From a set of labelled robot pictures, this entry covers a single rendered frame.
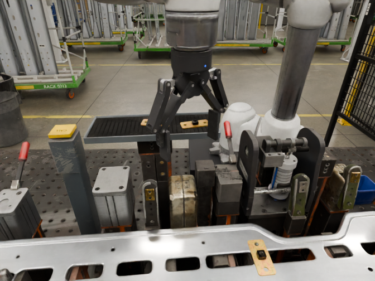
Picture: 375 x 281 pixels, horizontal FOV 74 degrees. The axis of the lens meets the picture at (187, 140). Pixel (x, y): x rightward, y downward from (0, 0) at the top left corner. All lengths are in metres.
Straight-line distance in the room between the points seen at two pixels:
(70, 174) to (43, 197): 0.49
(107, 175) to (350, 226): 0.61
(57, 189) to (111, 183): 0.74
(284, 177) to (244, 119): 0.50
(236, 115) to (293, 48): 0.38
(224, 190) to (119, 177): 0.27
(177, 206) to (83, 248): 0.23
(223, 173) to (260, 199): 0.17
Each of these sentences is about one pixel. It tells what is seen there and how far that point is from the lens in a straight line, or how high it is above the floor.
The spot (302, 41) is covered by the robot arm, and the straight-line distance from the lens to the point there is 0.98.
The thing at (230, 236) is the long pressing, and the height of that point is 1.00.
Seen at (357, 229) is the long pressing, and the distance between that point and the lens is 0.77.
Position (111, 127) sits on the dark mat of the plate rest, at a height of 1.16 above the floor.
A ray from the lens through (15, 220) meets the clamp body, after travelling 0.75.
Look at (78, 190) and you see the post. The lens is 0.88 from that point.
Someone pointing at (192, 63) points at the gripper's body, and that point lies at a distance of 0.45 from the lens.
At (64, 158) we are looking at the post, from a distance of 0.81.
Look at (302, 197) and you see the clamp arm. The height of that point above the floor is 1.04.
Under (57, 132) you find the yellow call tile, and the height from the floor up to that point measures 1.16.
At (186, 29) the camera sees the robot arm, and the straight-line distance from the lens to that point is 0.43.
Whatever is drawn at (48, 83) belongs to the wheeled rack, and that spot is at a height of 0.28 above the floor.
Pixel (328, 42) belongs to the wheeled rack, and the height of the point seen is 0.27.
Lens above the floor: 1.50
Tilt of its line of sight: 31 degrees down
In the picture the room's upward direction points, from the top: straight up
